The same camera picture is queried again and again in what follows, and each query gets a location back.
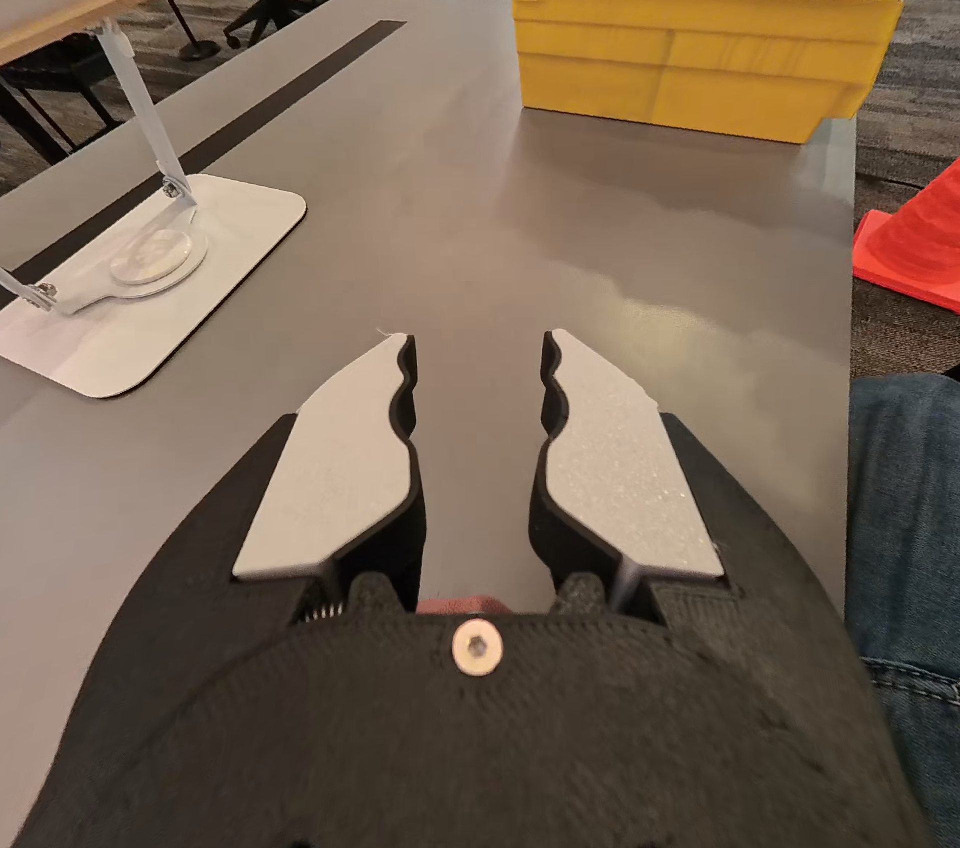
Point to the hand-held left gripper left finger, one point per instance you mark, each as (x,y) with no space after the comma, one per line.
(330,481)

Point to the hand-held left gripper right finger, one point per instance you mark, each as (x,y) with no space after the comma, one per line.
(630,488)

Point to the yellow plastic bin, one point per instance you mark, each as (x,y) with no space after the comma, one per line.
(675,68)

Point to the person's jeans leg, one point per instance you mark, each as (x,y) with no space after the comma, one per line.
(907,526)

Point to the orange traffic cone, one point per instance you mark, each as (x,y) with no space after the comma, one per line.
(922,241)

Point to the black floor stand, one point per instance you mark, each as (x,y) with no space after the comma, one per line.
(201,50)

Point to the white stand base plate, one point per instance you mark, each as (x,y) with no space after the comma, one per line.
(225,241)

